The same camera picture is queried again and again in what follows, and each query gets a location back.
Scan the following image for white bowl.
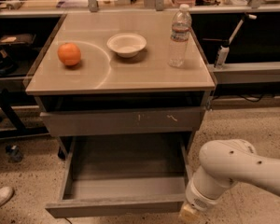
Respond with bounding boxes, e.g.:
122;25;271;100
106;33;147;58

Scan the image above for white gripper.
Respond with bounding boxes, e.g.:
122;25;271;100
178;179;221;223

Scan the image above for black tool on shelf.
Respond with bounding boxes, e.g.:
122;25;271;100
0;47;18;76

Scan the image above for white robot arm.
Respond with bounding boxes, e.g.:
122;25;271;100
179;139;280;223

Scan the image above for white sneaker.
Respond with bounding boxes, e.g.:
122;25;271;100
0;187;14;207

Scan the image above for clear plastic water bottle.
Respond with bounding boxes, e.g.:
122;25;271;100
168;4;192;67

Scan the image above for grey drawer cabinet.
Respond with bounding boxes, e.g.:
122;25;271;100
25;10;217;161

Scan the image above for small dark floor object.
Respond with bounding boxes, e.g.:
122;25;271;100
6;145;22;162

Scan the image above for orange fruit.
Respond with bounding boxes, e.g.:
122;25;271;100
57;43;81;66

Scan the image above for grey top drawer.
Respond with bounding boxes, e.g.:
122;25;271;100
40;107;204;136

